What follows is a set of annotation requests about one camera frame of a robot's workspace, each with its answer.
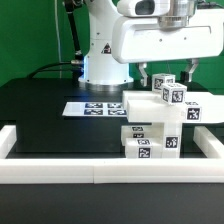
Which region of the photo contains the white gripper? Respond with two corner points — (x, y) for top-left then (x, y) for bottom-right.
(111, 13), (224, 87)

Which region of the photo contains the white tagged cube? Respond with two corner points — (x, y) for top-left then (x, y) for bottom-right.
(152, 73), (175, 92)

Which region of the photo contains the white tagged cube nut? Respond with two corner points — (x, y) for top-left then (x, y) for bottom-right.
(161, 83), (187, 105)

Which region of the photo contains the white chair back frame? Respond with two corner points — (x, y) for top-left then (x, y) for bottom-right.
(122, 91), (224, 123)

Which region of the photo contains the white chair seat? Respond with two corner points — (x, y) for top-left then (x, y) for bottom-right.
(150, 122), (182, 158)

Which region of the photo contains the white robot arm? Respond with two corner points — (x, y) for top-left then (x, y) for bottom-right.
(79, 0), (224, 90)

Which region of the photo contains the white U-shaped fence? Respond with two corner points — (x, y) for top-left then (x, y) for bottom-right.
(0, 125), (224, 184)

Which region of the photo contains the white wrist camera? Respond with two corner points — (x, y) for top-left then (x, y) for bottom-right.
(117, 0), (171, 17)

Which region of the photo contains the white marker base plate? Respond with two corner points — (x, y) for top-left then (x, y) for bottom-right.
(62, 102), (126, 117)

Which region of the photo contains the black cable bundle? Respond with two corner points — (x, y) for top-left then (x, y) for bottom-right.
(26, 0), (86, 79)

